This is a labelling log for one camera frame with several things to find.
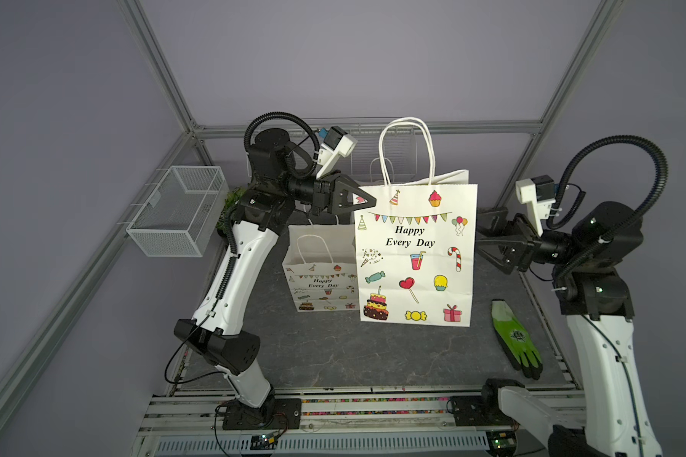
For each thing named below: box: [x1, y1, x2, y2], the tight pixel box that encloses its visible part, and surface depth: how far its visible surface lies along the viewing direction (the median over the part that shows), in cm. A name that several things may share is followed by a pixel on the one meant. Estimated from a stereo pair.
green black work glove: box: [490, 298, 544, 380], surface depth 86 cm
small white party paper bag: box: [282, 215, 361, 313], surface depth 79 cm
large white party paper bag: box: [354, 116, 479, 328], surface depth 51 cm
